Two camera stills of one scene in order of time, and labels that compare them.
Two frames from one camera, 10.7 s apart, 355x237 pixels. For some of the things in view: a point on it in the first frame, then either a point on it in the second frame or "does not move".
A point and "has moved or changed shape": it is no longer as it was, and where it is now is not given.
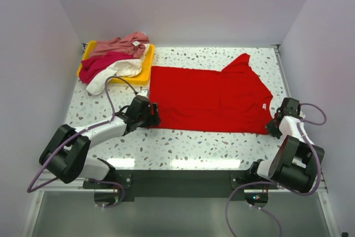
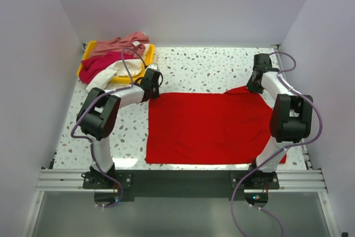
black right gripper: (272, 131) → (252, 88)
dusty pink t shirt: (132, 43) does not move
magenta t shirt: (91, 66) does not move
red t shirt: (234, 99) has moved or changed shape
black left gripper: (153, 119) → (156, 94)
